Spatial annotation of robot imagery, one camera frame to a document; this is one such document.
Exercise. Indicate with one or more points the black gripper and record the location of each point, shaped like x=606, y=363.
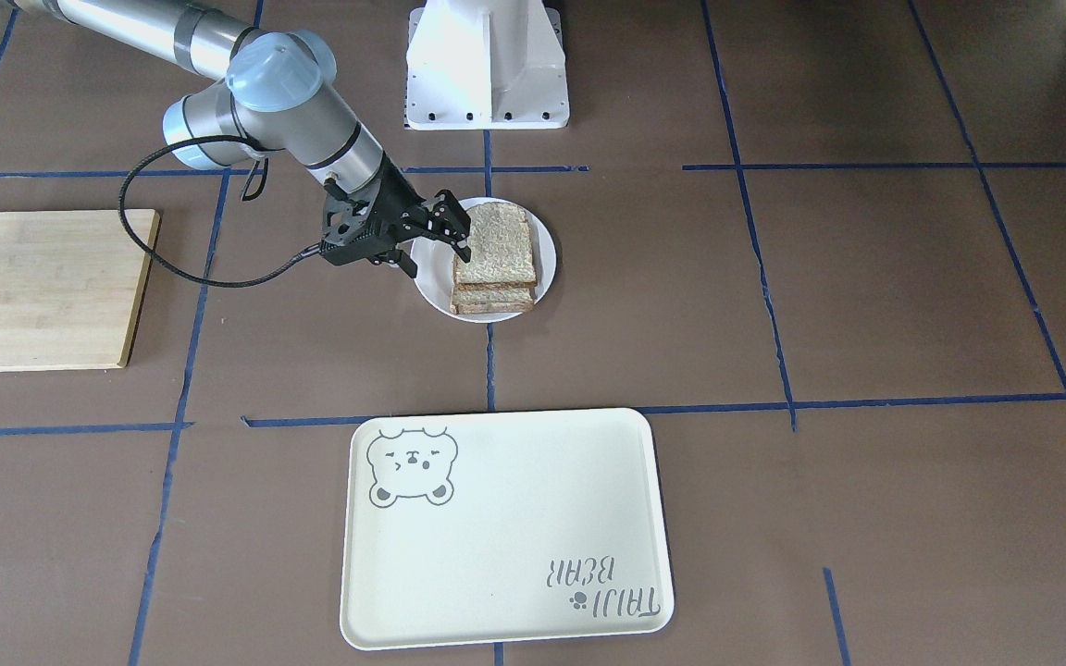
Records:
x=401, y=196

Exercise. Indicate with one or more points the white round plate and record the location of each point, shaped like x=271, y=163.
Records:
x=435, y=263

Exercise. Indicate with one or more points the bread slice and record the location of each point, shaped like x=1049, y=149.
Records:
x=491, y=298
x=500, y=243

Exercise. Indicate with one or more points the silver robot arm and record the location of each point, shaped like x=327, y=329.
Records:
x=273, y=93

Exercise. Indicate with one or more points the cream bear tray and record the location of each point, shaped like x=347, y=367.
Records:
x=498, y=527

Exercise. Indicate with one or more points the wooden cutting board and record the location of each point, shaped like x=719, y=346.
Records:
x=71, y=288

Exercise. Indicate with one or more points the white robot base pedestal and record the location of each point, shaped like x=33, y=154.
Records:
x=486, y=65

